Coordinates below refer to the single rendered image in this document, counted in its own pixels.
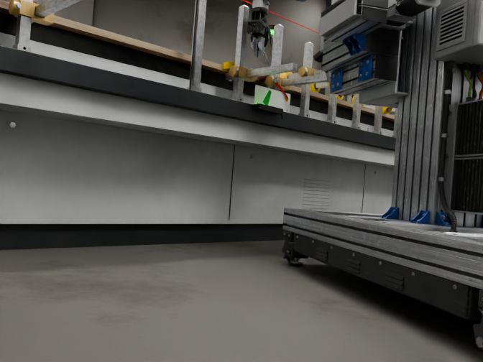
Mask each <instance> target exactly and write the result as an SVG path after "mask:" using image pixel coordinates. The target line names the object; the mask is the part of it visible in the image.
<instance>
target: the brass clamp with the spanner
mask: <svg viewBox="0 0 483 362"><path fill-rule="evenodd" d="M273 78H274V77H273V76H271V75H269V76H267V78H266V80H265V83H266V85H267V86H268V87H272V86H276V87H278V86H277V84H276V83H273ZM276 78H278V80H279V81H278V84H279V85H280V87H281V88H282V89H283V90H284V91H287V90H290V86H287V87H285V86H282V80H286V79H284V78H280V77H277V76H276ZM279 90H280V88H279Z"/></svg>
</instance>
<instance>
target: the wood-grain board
mask: <svg viewBox="0 0 483 362"><path fill-rule="evenodd" d="M0 12H1V13H5V14H9V15H12V16H14V15H13V14H10V13H9V2H8V1H4V0H0ZM48 26H51V27H56V28H58V29H64V30H66V31H69V32H74V33H77V34H81V35H84V36H87V37H92V38H95V39H98V40H103V41H105V42H110V43H113V44H116V45H121V46H123V47H128V48H131V49H134V50H139V51H142V52H146V53H149V54H152V55H156V56H160V57H164V58H167V59H170V60H174V61H178V62H182V63H185V64H188V65H190V64H191V55H187V54H184V53H181V52H177V51H174V50H169V49H167V48H164V47H160V46H157V45H153V44H150V43H147V42H143V41H140V40H136V39H133V38H130V37H125V36H123V35H120V34H116V33H113V32H109V31H106V30H103V29H99V28H96V27H92V26H89V25H86V24H81V23H79V22H74V21H72V20H69V19H65V18H62V17H57V16H55V15H54V22H53V24H51V25H48ZM202 68H203V69H207V70H211V71H214V72H217V73H221V74H224V75H225V74H226V73H229V72H226V71H224V70H223V68H224V66H223V65H221V64H218V63H215V62H211V61H208V60H204V59H202ZM253 83H257V84H260V83H263V82H262V81H259V80H258V77H256V81H253ZM284 91H286V92H289V93H294V94H296V95H299V96H301V88H299V87H296V86H290V90H284ZM328 97H329V96H326V95H323V94H320V93H316V92H313V91H311V92H310V98H312V99H315V100H317V101H322V102H325V103H328ZM337 106H340V107H343V108H347V109H351V110H353V103H350V102H347V101H343V100H340V99H337ZM361 113H366V114H369V115H372V116H374V113H375V110H374V109H371V108H367V107H364V106H361ZM382 119H387V120H390V121H394V120H395V116H394V115H391V114H384V113H383V112H382Z"/></svg>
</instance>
